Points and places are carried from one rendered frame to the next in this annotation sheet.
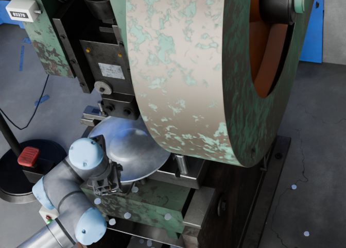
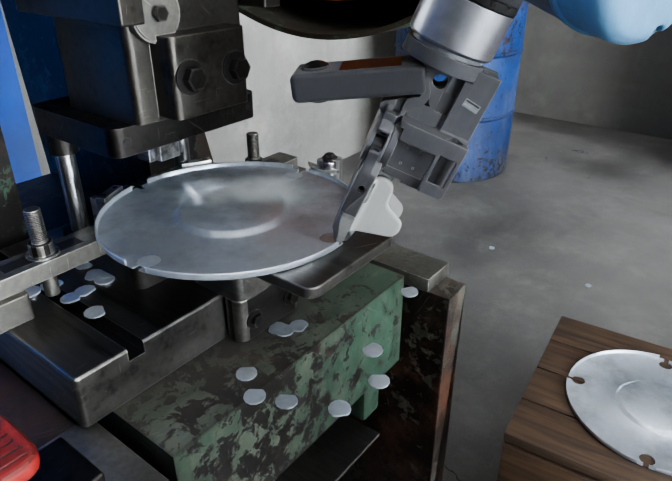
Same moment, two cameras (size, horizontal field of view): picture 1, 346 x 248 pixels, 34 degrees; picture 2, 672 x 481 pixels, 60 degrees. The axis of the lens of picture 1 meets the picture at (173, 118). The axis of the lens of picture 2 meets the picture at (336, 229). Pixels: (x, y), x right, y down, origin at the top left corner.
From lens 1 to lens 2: 1.63 m
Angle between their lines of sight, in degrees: 67
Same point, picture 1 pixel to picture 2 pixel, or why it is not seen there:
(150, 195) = (332, 306)
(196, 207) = (402, 258)
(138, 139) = (234, 194)
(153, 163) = (325, 192)
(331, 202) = not seen: hidden behind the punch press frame
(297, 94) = not seen: hidden behind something
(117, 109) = (209, 74)
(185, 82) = not seen: outside the picture
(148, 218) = (345, 383)
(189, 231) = (446, 288)
